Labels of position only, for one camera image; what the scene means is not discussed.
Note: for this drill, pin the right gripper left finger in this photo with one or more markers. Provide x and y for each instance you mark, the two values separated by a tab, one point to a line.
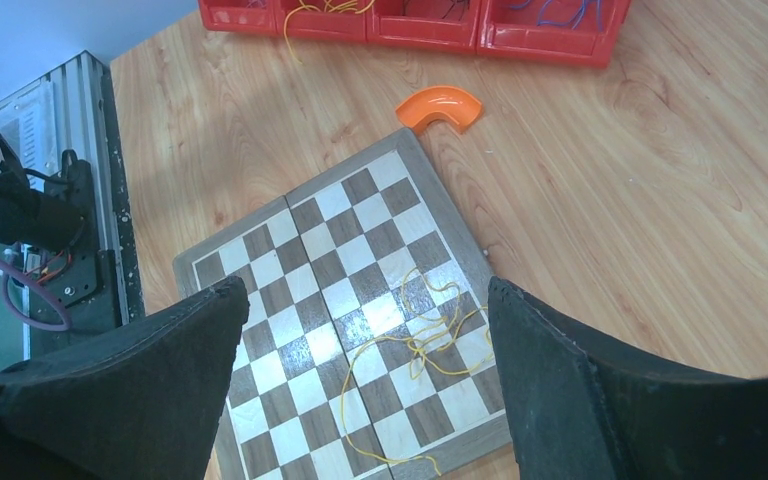
142	401

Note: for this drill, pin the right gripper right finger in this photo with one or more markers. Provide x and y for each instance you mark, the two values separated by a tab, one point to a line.
581	404

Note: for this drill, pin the wooden chessboard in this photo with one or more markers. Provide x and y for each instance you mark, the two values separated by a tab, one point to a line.
366	354

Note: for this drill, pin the orange curved plastic piece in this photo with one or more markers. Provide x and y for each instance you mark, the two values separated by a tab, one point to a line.
441	103

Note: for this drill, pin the red compartment bin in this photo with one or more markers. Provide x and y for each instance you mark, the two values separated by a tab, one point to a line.
573	33

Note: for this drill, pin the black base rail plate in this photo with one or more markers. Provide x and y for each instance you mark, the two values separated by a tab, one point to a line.
65	126

